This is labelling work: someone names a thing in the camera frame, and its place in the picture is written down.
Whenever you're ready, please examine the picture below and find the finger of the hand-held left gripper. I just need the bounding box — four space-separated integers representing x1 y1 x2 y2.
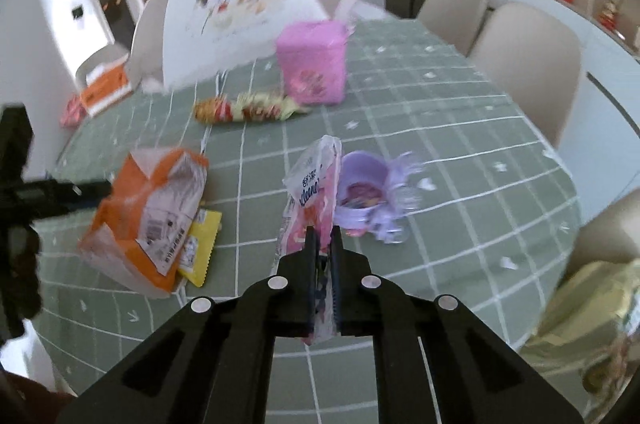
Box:
22 180 114 219

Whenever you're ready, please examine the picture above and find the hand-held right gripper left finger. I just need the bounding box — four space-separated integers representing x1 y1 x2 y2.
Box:
55 226 321 424

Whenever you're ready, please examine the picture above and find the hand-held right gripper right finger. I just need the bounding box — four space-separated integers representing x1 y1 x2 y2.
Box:
330 225 586 424

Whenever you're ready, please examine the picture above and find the orange white snack bag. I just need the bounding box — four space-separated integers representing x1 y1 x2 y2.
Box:
77 147 210 301

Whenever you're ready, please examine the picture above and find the pink white tissue packet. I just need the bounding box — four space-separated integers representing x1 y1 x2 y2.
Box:
272 135 344 345

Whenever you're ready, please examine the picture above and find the yellow-green plastic bag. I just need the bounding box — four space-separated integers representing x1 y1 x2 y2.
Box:
519 258 640 407

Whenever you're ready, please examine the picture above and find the person's left forearm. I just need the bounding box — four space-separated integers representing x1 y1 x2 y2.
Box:
0 366 73 412

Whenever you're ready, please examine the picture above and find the person's left hand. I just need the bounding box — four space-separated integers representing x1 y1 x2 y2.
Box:
7 223 44 324

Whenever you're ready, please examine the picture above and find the orange white box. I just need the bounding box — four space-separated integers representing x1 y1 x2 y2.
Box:
80 63 134 118

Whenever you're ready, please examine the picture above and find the yellow packet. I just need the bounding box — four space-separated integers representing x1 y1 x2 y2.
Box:
176 207 224 288

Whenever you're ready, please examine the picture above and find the green checkered tablecloth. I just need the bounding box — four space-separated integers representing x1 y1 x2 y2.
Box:
37 18 584 424

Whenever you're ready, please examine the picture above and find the red yellow candy wrapper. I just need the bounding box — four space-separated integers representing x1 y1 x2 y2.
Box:
193 89 312 125

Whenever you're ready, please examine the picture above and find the pink box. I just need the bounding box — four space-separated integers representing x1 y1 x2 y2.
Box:
275 20 349 106

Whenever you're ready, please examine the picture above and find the white cartoon food cover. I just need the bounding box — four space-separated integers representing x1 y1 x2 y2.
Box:
161 0 332 91

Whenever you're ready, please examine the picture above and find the white sideboard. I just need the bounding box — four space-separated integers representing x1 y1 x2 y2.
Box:
449 0 640 225

